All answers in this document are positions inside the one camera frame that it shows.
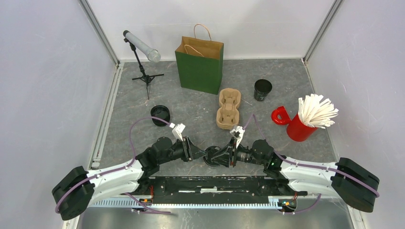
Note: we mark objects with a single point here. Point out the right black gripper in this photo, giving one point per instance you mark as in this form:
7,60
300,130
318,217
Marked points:
229,153

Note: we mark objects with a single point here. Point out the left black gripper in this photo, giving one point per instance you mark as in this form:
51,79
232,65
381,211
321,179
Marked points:
190,151

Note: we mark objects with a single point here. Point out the black plastic cup lid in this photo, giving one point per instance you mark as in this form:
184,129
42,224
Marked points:
211,150

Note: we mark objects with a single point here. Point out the green paper bag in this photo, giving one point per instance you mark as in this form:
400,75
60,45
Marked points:
200,63

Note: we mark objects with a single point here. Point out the black paper coffee cup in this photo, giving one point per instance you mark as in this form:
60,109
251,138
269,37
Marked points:
209,163

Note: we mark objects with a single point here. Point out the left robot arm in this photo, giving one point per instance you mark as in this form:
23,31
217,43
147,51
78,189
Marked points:
81,188

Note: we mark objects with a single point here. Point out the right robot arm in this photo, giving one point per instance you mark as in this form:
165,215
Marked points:
344,179

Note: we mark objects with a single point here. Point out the cardboard cup carrier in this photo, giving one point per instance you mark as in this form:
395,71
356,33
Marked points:
227,115

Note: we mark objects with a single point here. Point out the stack of black lids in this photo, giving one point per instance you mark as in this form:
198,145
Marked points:
161,112

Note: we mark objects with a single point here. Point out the red mug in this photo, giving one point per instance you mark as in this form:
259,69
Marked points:
296,130

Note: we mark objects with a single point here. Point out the black tripod stand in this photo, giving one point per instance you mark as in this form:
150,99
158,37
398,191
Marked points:
147,79

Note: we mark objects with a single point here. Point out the grey tube on stand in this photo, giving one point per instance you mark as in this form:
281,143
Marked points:
152,54

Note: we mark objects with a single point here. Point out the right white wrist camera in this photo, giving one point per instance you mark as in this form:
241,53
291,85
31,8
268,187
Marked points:
237,132

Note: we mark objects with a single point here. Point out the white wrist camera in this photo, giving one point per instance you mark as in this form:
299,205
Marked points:
237,132
177,130

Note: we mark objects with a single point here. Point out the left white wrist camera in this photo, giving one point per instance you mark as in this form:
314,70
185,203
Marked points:
177,130

